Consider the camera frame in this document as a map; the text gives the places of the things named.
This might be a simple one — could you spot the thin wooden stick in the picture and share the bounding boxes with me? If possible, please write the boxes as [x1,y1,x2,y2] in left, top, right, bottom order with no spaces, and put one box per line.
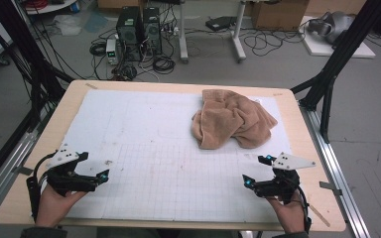
[307,202,332,229]

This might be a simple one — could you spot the person's right hand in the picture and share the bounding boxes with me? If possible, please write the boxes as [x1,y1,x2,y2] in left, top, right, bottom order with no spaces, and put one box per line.
[266,194,308,234]

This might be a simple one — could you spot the grey metal bracket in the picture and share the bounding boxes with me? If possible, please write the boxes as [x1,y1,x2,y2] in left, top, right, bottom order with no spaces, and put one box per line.
[12,165,35,177]
[318,180,343,197]

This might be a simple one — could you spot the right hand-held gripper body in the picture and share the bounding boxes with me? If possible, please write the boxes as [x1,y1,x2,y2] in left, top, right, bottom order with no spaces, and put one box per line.
[253,152,317,204]

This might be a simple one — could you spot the loose black floor cables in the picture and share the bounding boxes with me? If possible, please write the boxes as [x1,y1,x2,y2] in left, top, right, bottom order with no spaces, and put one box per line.
[243,27,308,58]

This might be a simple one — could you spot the black computer tower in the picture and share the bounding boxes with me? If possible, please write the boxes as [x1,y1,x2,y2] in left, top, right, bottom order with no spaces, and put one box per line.
[142,7,164,56]
[115,5,144,62]

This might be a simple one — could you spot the round white table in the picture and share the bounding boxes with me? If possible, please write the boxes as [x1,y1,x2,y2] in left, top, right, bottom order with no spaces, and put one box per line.
[24,0,79,16]

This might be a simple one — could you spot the flat black device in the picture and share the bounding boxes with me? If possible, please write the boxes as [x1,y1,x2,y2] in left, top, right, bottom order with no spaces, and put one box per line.
[204,15,238,33]

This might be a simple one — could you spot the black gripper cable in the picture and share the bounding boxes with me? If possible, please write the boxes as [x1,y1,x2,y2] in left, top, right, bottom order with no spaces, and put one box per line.
[25,151,58,222]
[296,186,313,234]

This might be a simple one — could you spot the white desk frame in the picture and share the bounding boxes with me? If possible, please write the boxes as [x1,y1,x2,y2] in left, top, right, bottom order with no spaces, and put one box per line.
[178,0,248,64]

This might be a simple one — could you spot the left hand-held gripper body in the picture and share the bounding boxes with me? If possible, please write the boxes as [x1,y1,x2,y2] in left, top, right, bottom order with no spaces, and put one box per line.
[45,143,97,198]

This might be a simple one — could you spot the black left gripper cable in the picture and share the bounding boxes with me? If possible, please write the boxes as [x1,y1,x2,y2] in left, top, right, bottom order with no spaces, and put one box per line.
[25,151,58,222]

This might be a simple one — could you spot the beige terry towel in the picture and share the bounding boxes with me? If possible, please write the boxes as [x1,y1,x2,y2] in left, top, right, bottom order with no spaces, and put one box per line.
[190,88,279,151]

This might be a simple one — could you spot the white floor board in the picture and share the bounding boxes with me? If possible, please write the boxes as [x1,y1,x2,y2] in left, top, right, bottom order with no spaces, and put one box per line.
[299,15,377,60]

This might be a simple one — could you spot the white grid mat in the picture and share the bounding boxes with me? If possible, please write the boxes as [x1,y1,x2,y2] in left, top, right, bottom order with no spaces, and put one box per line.
[59,88,314,224]

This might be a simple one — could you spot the black frame strut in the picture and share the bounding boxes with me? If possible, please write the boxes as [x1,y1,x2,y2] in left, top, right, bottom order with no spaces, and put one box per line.
[290,0,381,144]
[0,0,75,133]

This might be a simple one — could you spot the white power supply unit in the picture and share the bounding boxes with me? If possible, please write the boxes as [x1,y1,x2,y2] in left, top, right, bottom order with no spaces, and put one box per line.
[105,38,119,65]

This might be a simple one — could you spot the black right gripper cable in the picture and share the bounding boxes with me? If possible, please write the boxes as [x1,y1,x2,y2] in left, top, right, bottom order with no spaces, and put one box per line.
[296,186,313,234]

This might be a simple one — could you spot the person's left hand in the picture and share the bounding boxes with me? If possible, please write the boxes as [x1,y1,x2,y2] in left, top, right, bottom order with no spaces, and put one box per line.
[35,184,87,229]

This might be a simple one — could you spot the brown cardboard box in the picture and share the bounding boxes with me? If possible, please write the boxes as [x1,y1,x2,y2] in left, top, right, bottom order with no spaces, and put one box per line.
[251,0,311,32]

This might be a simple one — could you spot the aluminium rail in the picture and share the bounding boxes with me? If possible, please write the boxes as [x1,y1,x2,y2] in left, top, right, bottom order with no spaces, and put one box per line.
[0,108,53,226]
[299,101,372,238]

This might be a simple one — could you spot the grey rounded machine part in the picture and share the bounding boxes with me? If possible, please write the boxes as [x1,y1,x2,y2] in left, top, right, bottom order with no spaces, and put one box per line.
[307,11,357,46]

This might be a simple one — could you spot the clear plastic sheet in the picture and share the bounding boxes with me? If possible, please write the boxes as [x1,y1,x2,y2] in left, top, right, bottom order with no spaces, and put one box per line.
[51,14,84,37]

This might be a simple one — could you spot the coiled black cable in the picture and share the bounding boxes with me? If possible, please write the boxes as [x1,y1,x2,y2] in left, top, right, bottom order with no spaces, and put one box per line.
[152,55,177,75]

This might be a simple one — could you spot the small black cable coil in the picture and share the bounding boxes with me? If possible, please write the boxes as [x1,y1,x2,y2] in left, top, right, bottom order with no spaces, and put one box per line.
[88,41,108,58]

